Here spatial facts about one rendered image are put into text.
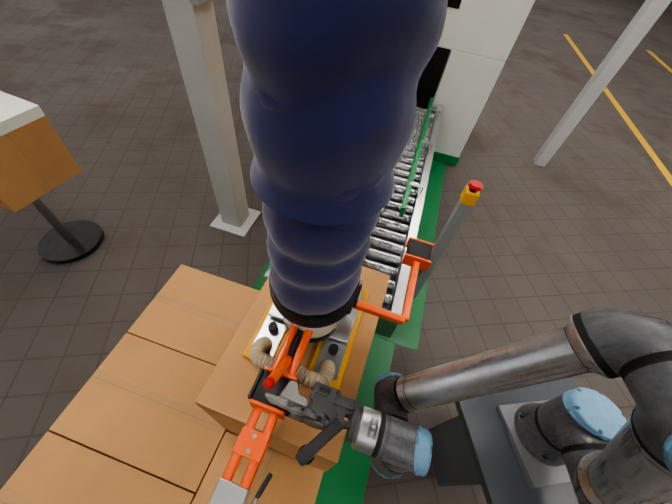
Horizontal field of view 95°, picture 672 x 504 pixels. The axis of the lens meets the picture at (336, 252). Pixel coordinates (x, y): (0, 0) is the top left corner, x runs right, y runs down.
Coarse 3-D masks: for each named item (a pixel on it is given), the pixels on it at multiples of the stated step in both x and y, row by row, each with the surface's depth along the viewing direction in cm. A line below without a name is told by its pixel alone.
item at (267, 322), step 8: (272, 304) 98; (264, 320) 94; (272, 320) 94; (280, 320) 94; (256, 328) 93; (264, 328) 92; (272, 328) 90; (280, 328) 93; (256, 336) 91; (272, 336) 91; (280, 336) 91; (248, 344) 89; (272, 344) 90; (280, 344) 90; (248, 352) 88; (272, 352) 88
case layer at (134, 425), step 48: (192, 288) 152; (240, 288) 155; (144, 336) 136; (192, 336) 138; (96, 384) 122; (144, 384) 124; (192, 384) 126; (48, 432) 111; (96, 432) 113; (144, 432) 114; (192, 432) 116; (48, 480) 103; (96, 480) 105; (144, 480) 106; (192, 480) 107; (240, 480) 109; (288, 480) 110
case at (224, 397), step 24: (264, 288) 103; (384, 288) 108; (264, 312) 98; (240, 336) 92; (360, 336) 96; (240, 360) 88; (360, 360) 92; (216, 384) 84; (240, 384) 84; (216, 408) 80; (240, 408) 81; (288, 432) 78; (312, 432) 79; (336, 456) 76
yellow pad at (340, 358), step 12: (360, 300) 101; (348, 312) 97; (360, 312) 99; (324, 348) 90; (336, 348) 88; (348, 348) 92; (312, 360) 88; (336, 360) 89; (336, 372) 87; (336, 384) 85
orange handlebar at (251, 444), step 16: (416, 272) 96; (368, 304) 88; (400, 320) 86; (288, 336) 80; (304, 336) 80; (304, 352) 78; (256, 416) 68; (272, 416) 68; (240, 432) 65; (256, 432) 66; (272, 432) 67; (240, 448) 64; (256, 448) 64; (256, 464) 63
